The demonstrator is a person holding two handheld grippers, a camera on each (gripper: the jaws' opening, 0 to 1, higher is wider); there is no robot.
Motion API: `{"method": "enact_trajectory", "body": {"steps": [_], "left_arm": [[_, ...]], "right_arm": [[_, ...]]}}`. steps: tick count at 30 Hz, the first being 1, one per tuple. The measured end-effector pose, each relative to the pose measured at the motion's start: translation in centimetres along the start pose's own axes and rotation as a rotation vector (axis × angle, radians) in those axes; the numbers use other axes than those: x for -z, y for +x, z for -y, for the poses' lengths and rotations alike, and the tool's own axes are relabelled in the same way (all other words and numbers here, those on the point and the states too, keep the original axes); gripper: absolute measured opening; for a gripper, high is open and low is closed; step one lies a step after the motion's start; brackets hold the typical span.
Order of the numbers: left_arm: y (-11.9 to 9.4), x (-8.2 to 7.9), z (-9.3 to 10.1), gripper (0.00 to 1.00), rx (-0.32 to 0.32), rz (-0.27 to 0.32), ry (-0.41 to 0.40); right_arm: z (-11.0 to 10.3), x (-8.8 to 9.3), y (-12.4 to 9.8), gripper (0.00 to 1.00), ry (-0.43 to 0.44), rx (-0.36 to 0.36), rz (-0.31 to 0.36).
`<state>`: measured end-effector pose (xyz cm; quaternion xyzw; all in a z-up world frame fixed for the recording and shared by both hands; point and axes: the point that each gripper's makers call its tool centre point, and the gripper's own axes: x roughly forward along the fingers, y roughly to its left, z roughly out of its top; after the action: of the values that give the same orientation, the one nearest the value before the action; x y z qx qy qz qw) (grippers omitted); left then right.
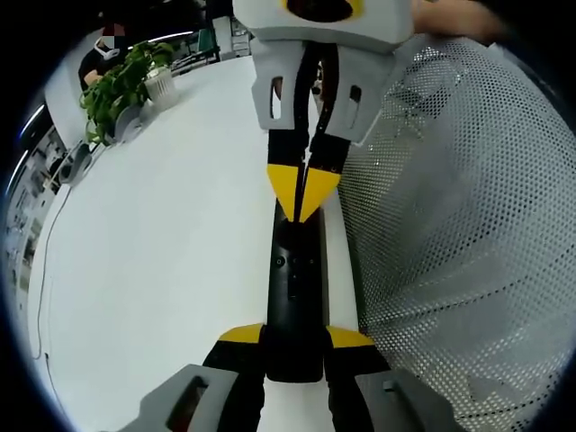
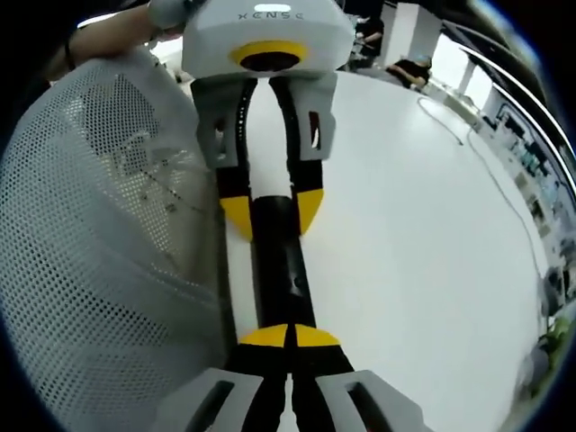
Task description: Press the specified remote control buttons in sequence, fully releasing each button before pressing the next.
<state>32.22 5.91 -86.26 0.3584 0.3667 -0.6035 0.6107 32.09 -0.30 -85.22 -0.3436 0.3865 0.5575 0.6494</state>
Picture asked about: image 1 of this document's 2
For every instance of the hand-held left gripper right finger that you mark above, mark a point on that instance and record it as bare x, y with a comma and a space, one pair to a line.
373, 396

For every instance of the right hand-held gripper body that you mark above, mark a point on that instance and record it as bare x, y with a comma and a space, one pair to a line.
315, 27

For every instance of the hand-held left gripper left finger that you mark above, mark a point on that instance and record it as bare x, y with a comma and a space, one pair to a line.
211, 396

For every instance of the black remote control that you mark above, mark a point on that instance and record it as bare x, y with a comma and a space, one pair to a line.
294, 315

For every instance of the person's right hand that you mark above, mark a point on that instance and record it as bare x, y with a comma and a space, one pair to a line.
454, 18

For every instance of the white ribbed plant pot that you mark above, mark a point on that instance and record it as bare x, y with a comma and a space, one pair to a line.
161, 87

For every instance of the grey neck-worn device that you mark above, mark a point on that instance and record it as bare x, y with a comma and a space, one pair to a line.
77, 164
128, 123

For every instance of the green leafy plant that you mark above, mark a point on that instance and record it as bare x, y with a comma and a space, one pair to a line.
114, 85

